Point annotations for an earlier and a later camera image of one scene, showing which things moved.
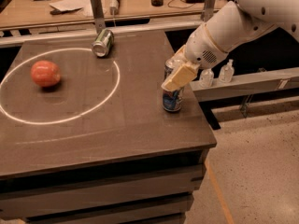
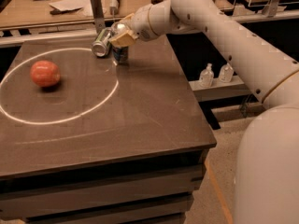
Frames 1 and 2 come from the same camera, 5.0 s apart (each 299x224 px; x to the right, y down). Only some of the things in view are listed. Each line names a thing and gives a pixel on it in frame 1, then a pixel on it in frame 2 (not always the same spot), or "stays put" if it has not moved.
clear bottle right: x=227 y=72 stays put
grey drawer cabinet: x=143 y=188 stays put
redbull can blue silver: x=171 y=99 -> x=120 y=54
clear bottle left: x=206 y=77 stays put
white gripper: x=202 y=48 -> x=140 y=25
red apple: x=45 y=73 stays put
